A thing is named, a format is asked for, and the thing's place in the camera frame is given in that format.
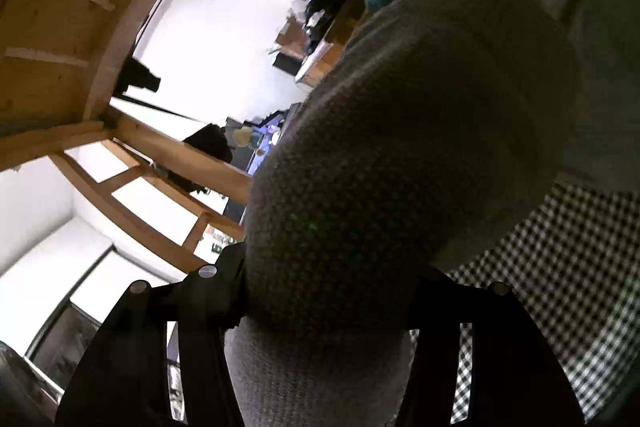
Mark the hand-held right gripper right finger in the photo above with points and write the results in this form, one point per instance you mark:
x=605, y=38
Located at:
x=431, y=304

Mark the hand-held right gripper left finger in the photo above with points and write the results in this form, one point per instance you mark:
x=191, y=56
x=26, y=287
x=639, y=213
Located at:
x=220, y=287

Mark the grey knit sweater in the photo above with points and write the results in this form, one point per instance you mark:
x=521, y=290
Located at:
x=400, y=157

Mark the black white checkered blanket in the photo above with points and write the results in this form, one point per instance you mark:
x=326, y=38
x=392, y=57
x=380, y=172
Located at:
x=565, y=282

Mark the black bag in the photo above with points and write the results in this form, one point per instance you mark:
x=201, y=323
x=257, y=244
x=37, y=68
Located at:
x=210, y=142

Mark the yellow round object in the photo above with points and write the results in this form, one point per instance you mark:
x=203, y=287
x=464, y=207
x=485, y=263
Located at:
x=242, y=137

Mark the dark framed window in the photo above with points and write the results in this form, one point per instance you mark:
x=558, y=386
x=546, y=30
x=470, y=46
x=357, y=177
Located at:
x=70, y=332

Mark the wooden side table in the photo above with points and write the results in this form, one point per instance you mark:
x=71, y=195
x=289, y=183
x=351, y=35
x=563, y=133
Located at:
x=320, y=64

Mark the cardboard box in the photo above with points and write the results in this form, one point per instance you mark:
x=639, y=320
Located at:
x=291, y=34

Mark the black camera on tripod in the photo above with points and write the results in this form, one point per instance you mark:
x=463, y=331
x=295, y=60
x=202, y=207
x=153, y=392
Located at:
x=139, y=77

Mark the wooden bed frame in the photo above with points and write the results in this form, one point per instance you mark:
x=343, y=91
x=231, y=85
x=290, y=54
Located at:
x=55, y=32

